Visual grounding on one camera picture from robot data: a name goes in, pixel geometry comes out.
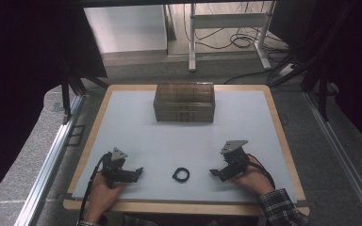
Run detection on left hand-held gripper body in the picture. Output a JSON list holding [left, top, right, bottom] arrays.
[[101, 146, 129, 189]]

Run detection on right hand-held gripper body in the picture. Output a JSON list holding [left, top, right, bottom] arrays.
[[220, 139, 251, 180]]

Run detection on black hair tie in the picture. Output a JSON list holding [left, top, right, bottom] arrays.
[[172, 167, 190, 184]]

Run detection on transparent brown drawer box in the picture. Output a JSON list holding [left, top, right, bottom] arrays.
[[153, 82, 216, 123]]

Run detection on person's right hand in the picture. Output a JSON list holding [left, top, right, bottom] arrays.
[[230, 153, 276, 198]]

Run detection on person's left hand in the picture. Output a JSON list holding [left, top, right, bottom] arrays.
[[86, 173, 128, 222]]

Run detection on pale grey table mat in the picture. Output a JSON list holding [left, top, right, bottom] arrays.
[[72, 89, 298, 204]]

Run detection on dark floor plate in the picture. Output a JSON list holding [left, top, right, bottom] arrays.
[[67, 124, 86, 147]]

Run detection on black metal stand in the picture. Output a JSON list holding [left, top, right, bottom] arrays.
[[270, 0, 342, 122], [59, 59, 109, 125]]

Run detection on white power strip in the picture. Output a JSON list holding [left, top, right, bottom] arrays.
[[277, 63, 297, 78]]

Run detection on dark curtain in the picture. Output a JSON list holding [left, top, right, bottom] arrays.
[[269, 0, 362, 155], [0, 0, 108, 210]]

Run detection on white cabinet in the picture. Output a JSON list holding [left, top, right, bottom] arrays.
[[84, 4, 169, 55]]

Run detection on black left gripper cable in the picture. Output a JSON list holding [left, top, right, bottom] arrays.
[[77, 153, 111, 225]]

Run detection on aluminium rail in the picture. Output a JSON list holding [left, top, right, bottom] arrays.
[[304, 91, 362, 226], [13, 93, 87, 226]]

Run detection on black floor cable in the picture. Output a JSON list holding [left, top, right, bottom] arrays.
[[222, 69, 276, 85]]

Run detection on black coiled floor cables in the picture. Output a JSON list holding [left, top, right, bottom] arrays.
[[183, 3, 290, 64]]

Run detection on white metal desk frame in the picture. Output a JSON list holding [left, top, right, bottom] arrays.
[[188, 1, 273, 73]]

